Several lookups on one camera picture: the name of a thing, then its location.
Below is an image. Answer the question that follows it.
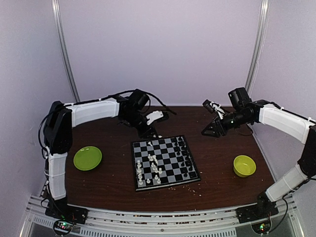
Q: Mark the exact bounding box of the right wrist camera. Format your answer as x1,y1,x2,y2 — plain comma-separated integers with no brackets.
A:
202,99,226,119

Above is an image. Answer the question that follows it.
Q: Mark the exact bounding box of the left aluminium frame post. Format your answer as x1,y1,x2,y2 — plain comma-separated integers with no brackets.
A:
51,0,80,103

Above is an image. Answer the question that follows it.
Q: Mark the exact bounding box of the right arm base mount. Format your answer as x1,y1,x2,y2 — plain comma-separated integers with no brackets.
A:
236,205,279,235

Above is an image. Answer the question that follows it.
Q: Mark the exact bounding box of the green plate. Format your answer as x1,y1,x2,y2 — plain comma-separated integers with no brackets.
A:
73,146,102,171

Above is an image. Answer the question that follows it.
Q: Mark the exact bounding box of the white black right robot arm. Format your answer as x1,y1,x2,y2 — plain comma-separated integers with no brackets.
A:
201,87,316,218

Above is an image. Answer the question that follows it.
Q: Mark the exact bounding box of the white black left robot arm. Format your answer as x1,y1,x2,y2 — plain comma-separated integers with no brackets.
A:
38,89,175,219

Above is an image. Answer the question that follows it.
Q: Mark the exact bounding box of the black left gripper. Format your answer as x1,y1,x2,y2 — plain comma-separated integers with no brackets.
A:
123,111,159,140

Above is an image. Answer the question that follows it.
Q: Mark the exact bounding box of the yellow-green bowl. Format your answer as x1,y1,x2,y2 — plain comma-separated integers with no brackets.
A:
233,155,256,178

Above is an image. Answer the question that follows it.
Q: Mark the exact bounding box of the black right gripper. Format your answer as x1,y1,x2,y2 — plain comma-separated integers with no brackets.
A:
201,109,251,138

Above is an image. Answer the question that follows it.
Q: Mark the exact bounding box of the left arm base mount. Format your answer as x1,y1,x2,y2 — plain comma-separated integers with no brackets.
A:
45,206,88,236

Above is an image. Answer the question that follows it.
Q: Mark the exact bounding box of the aluminium front rail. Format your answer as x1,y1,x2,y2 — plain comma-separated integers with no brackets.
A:
19,194,304,237

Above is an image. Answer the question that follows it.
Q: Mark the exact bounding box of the aluminium frame post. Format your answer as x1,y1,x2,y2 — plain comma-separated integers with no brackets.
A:
51,0,80,103
245,0,270,96

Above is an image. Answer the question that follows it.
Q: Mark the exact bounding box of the black white chessboard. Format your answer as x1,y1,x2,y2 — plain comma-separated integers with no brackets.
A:
131,135,201,192

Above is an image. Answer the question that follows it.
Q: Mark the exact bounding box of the right aluminium frame post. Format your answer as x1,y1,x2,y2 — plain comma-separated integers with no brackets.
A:
245,0,270,96

